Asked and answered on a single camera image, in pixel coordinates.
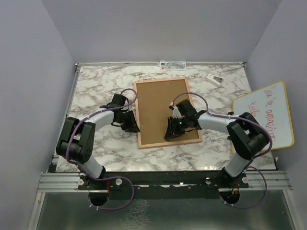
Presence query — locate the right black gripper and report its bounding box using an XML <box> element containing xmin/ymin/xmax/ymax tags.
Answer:
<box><xmin>165</xmin><ymin>115</ymin><xmax>189</xmax><ymax>139</ymax></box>

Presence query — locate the brown cardboard backing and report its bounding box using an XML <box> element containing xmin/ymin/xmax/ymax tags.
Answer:
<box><xmin>136</xmin><ymin>80</ymin><xmax>199</xmax><ymax>146</ymax></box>

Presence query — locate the pink picture frame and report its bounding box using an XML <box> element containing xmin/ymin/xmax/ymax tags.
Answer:
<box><xmin>133</xmin><ymin>77</ymin><xmax>202</xmax><ymax>150</ymax></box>

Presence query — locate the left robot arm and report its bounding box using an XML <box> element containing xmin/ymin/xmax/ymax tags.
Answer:
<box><xmin>56</xmin><ymin>93</ymin><xmax>140</xmax><ymax>189</ymax></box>

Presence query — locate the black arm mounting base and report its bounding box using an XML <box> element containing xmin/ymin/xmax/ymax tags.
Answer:
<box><xmin>78</xmin><ymin>171</ymin><xmax>248</xmax><ymax>200</ymax></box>

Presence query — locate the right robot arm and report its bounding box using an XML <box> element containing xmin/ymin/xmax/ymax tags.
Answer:
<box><xmin>164</xmin><ymin>99</ymin><xmax>270</xmax><ymax>187</ymax></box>

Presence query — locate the small label card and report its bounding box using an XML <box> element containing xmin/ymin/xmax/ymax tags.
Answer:
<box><xmin>158</xmin><ymin>61</ymin><xmax>187</xmax><ymax>70</ymax></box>

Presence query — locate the white marker eraser piece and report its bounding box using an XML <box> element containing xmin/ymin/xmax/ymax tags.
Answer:
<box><xmin>206</xmin><ymin>74</ymin><xmax>223</xmax><ymax>88</ymax></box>

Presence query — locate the yellow rimmed whiteboard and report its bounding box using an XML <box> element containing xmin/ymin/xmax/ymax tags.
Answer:
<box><xmin>233</xmin><ymin>80</ymin><xmax>295</xmax><ymax>150</ymax></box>

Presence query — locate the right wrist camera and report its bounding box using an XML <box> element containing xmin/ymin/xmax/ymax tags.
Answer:
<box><xmin>169</xmin><ymin>102</ymin><xmax>182</xmax><ymax>119</ymax></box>

